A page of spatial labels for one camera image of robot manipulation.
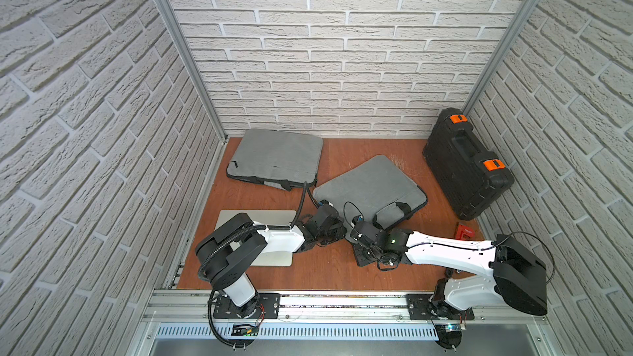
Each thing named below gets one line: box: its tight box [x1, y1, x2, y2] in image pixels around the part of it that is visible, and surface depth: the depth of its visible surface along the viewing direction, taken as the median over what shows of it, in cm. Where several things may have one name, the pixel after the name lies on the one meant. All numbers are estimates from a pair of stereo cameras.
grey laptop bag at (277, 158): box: [225, 128, 324, 192], surface depth 111 cm
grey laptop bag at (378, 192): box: [312, 154, 428, 233], surface depth 99 cm
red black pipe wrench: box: [454, 224, 475, 240], surface depth 90 cm
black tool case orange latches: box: [422, 107, 515, 221], surface depth 85 cm
